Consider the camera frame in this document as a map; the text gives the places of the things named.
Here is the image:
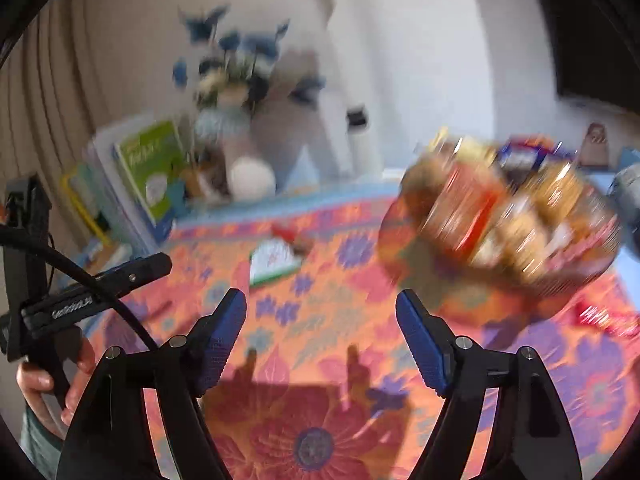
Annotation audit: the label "green white flat packet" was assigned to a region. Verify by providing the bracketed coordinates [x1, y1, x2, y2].
[248, 239, 303, 289]

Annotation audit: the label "wooden pen holder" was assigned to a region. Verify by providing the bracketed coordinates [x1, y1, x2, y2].
[180, 157, 231, 201]

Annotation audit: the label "person's left forearm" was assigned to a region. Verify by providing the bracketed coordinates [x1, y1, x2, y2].
[20, 395, 68, 480]

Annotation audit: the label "green book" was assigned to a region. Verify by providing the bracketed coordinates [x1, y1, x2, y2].
[112, 119, 188, 226]

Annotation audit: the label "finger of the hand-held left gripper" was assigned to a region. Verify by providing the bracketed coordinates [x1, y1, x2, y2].
[92, 252, 173, 295]

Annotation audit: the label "person's left hand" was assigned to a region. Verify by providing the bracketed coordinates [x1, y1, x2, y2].
[15, 327, 97, 427]

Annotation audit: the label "blue book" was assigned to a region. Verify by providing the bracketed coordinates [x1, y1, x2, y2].
[155, 180, 188, 233]

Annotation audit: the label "light blue object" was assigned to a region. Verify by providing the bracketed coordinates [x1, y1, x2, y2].
[607, 147, 640, 201]

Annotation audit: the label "floral tablecloth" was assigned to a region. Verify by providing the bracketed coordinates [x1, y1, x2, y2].
[75, 185, 640, 480]

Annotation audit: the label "red candy packet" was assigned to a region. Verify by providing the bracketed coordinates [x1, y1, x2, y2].
[575, 302, 640, 338]

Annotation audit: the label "amber ribbed glass bowl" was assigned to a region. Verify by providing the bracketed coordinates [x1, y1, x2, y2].
[377, 160, 623, 293]

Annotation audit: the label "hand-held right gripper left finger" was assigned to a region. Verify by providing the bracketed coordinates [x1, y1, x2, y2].
[55, 287, 248, 480]

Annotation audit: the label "blue artificial flowers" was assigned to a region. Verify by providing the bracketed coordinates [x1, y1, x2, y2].
[170, 2, 328, 133]

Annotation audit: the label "stack of flat books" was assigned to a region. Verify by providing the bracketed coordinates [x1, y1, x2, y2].
[75, 237, 136, 273]

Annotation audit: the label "small brown object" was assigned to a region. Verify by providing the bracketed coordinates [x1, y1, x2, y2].
[582, 122, 608, 168]

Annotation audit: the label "row of upright books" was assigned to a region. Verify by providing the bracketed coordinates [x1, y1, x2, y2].
[60, 125, 166, 256]

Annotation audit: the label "dark monitor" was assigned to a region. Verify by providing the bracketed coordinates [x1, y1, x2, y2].
[525, 0, 640, 111]

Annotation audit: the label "small red packet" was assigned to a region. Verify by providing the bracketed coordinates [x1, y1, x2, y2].
[270, 224, 313, 253]

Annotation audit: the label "white lamp post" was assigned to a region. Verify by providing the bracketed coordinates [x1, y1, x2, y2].
[300, 0, 381, 171]

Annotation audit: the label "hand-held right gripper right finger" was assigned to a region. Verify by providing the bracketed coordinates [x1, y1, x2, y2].
[395, 288, 584, 480]

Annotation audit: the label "beige curtain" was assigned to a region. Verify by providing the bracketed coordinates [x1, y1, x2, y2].
[0, 0, 211, 271]

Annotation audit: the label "pile of snack packets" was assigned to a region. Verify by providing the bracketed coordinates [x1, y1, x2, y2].
[400, 130, 621, 271]

